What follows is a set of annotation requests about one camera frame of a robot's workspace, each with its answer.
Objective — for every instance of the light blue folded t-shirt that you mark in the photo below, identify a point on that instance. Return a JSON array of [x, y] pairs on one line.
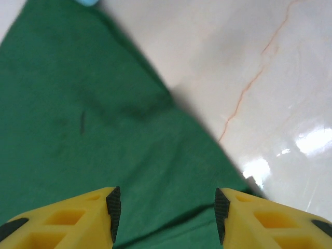
[[86, 2]]

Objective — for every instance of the dark green t-shirt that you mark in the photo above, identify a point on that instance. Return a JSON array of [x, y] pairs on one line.
[[77, 129]]

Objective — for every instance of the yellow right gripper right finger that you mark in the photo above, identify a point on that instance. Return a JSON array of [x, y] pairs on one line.
[[272, 228]]

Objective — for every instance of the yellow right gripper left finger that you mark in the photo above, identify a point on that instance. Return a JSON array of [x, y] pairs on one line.
[[64, 228]]

